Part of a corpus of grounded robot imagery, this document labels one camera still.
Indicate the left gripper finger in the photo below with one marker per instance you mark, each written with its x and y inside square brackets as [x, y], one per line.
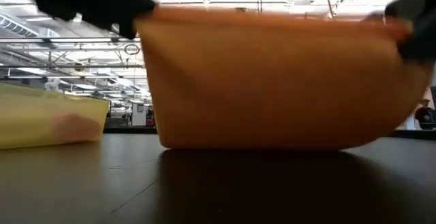
[127, 30]

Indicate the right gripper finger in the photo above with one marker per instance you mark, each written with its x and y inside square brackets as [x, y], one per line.
[420, 45]

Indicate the pink microfiber towel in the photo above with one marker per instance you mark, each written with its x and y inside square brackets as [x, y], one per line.
[75, 128]

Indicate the translucent yellow plastic bin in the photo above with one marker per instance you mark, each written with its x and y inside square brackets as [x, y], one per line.
[34, 118]

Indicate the orange microfiber towel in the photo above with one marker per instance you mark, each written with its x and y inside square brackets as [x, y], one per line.
[272, 81]

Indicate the black aluminium table frame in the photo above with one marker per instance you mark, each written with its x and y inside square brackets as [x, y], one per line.
[129, 130]

